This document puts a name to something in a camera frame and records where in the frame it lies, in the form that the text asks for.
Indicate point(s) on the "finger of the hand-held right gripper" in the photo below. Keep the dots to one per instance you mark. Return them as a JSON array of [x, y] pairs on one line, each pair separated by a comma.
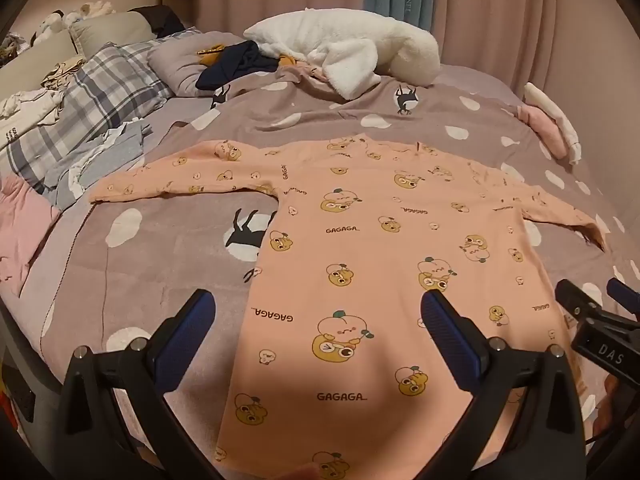
[[575, 300], [625, 294]]

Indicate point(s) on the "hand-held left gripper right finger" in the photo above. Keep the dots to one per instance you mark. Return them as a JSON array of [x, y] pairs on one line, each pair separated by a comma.
[[445, 332]]

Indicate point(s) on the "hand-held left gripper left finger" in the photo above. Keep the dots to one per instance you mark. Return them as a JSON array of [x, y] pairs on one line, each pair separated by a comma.
[[196, 325]]

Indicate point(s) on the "pink cartoon print shirt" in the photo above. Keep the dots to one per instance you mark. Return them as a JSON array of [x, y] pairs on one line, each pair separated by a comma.
[[370, 240]]

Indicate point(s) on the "pile of white clothes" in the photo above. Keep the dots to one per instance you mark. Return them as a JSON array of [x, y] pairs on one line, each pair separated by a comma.
[[27, 102]]

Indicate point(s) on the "pink folded garment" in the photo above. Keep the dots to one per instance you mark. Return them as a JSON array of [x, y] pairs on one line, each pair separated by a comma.
[[542, 130]]

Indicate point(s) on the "light blue ruffled garment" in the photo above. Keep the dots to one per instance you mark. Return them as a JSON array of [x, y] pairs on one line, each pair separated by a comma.
[[95, 160]]

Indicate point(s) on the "white folded garment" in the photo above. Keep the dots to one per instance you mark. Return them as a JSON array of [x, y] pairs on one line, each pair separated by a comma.
[[555, 107]]

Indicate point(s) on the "pink cloth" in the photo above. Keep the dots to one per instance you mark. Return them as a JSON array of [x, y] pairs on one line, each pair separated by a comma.
[[22, 225]]

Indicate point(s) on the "purple spotted blanket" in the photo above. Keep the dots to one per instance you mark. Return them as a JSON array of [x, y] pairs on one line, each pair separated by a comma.
[[350, 105]]

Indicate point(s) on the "grey plaid pillow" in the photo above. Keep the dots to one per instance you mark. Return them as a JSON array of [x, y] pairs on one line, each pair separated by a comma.
[[100, 90]]

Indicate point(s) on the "navy garment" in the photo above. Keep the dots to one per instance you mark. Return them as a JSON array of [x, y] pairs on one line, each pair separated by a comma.
[[235, 65]]

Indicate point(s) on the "purple pillow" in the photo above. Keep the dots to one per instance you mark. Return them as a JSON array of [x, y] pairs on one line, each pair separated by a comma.
[[180, 60]]

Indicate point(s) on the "orange garment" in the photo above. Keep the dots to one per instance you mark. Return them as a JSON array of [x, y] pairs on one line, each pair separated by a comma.
[[286, 61]]

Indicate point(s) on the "pink curtain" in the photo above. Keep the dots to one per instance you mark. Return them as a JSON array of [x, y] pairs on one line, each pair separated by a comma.
[[500, 10]]

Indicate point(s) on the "white fleece garment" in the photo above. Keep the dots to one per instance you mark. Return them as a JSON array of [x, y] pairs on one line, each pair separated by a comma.
[[345, 45]]

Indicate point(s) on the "dark garment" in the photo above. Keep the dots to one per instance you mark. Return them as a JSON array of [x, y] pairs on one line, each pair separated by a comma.
[[160, 20]]

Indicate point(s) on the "grey headboard cushion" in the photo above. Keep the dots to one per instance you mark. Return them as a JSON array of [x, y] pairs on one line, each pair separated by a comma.
[[112, 27]]

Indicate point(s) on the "white plush toys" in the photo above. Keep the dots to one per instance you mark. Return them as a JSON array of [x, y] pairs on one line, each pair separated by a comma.
[[75, 15]]

